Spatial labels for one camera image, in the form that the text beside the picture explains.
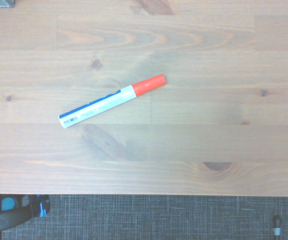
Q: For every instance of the white marker with red cap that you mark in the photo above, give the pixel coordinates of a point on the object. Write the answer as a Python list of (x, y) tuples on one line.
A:
[(104, 103)]

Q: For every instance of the black and blue headphones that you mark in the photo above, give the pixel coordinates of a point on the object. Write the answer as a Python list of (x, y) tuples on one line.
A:
[(40, 205)]

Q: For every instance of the black headphone hanger hook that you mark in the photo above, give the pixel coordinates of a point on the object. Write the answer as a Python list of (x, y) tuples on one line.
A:
[(6, 220)]

